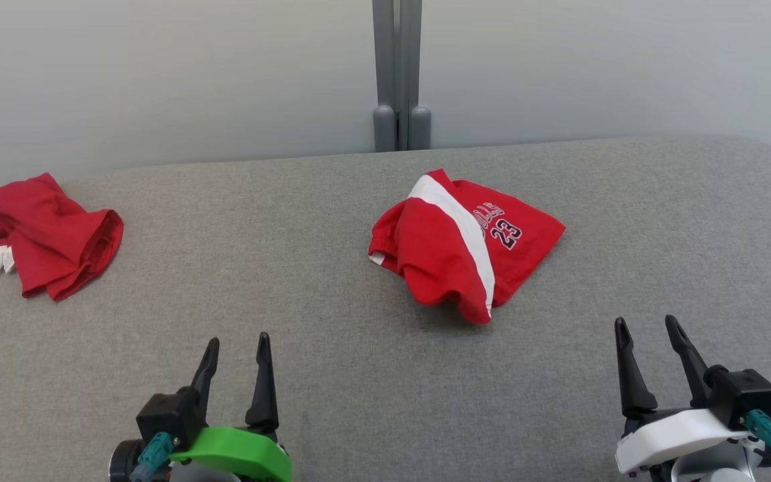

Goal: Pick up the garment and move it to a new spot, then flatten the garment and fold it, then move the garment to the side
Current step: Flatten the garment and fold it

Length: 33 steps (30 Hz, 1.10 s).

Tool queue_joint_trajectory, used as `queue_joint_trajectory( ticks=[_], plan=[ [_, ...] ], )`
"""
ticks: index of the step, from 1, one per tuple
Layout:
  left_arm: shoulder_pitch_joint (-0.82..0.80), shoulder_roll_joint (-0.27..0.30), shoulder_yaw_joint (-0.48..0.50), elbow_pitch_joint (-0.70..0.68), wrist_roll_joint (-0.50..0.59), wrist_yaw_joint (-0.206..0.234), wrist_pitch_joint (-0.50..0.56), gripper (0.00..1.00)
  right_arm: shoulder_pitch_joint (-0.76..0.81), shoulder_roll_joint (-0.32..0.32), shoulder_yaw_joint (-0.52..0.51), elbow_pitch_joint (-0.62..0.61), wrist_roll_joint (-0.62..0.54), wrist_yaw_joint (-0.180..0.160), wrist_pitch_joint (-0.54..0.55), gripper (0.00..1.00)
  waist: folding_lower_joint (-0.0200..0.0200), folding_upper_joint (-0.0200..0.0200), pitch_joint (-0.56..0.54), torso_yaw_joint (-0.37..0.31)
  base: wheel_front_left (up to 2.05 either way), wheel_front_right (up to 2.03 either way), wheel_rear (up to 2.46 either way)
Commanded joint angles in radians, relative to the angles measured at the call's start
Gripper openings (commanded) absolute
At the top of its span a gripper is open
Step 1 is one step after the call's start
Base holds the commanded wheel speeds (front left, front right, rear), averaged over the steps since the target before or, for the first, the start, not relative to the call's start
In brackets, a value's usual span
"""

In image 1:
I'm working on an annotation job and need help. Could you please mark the teal left camera cable plug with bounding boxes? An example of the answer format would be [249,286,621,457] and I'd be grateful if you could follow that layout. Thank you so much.
[130,432,175,482]

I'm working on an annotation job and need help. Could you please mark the grey metal partition post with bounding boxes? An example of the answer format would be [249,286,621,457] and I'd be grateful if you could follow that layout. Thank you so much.
[372,0,398,153]
[399,0,432,151]

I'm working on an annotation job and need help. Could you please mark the red shorts with white stripe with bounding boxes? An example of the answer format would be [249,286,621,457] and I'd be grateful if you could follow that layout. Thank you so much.
[368,169,567,325]

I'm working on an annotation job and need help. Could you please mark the red Bulls basketball jersey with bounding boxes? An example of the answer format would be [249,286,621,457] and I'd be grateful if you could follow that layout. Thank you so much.
[0,173,124,321]

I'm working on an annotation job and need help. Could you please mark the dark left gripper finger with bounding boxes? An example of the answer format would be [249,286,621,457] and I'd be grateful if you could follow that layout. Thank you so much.
[188,337,220,430]
[246,333,280,433]

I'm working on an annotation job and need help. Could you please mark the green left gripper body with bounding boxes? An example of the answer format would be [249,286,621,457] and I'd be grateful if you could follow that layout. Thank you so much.
[170,426,292,482]

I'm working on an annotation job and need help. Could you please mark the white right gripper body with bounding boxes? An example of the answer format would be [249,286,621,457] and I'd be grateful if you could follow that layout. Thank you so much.
[614,408,764,476]

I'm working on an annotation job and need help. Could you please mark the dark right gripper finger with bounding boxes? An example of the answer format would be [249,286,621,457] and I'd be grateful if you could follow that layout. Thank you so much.
[615,317,659,420]
[665,315,713,410]

